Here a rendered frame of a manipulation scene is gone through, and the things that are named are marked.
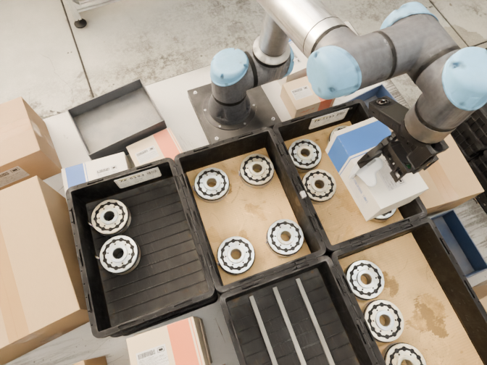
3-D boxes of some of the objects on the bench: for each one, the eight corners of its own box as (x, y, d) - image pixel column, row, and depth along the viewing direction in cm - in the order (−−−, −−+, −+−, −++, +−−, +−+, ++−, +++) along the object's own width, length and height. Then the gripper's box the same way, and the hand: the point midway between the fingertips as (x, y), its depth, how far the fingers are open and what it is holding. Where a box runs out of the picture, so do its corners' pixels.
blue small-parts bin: (402, 229, 118) (412, 224, 111) (441, 214, 120) (453, 208, 114) (435, 289, 111) (447, 286, 104) (475, 271, 113) (490, 268, 107)
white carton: (78, 211, 118) (66, 203, 109) (72, 179, 122) (61, 169, 114) (138, 194, 121) (131, 184, 112) (130, 163, 125) (123, 151, 117)
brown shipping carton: (359, 148, 129) (375, 125, 114) (413, 133, 132) (435, 108, 117) (396, 226, 118) (419, 211, 104) (454, 208, 121) (485, 191, 106)
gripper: (392, 170, 59) (354, 208, 77) (488, 130, 62) (429, 175, 80) (365, 128, 61) (335, 174, 80) (458, 92, 65) (408, 144, 83)
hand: (375, 164), depth 81 cm, fingers closed on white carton, 14 cm apart
